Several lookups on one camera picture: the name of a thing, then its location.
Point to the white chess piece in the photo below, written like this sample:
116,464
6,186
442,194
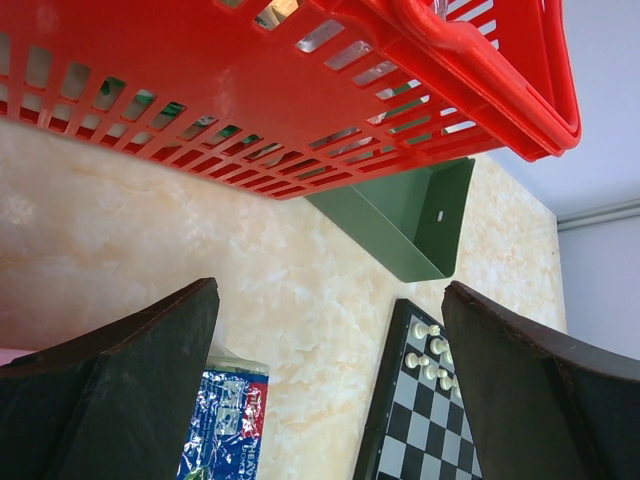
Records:
412,360
433,371
421,330

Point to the pink open drawer box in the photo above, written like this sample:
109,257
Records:
9,355

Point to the dark green open box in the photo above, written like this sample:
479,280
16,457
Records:
409,222

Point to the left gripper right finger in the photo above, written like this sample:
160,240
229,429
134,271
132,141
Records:
540,403

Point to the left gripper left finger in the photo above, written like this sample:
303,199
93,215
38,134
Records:
114,403

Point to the black white chess board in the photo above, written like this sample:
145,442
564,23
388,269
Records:
416,428

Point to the red plastic shopping basket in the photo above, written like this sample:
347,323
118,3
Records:
290,98

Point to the blue green packaged item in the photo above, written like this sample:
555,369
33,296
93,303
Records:
226,428

